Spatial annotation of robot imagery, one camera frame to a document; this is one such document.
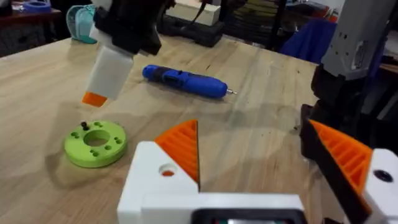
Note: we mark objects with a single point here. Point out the blue cloth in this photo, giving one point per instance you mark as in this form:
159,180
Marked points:
308,40

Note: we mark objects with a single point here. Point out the teal tape dispenser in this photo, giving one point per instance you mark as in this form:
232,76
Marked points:
81,25

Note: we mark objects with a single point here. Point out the green disc with holes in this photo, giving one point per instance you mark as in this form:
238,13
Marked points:
93,152

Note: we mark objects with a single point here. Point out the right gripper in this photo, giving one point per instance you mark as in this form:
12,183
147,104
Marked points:
130,21

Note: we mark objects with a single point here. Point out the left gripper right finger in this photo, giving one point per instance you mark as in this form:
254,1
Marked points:
348,158

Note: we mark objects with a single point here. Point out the black tool case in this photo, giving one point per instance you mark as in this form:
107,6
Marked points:
192,32

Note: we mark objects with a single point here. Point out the white box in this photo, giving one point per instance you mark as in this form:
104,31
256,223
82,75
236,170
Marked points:
192,12

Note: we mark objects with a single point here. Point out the blue electric screwdriver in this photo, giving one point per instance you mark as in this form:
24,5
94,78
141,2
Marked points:
186,81

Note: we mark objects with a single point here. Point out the small black screw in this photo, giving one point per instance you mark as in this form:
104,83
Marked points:
84,125

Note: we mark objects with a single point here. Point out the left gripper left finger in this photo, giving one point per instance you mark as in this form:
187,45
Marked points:
155,186

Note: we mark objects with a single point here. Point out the blue tape roll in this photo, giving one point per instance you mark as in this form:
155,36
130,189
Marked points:
36,6

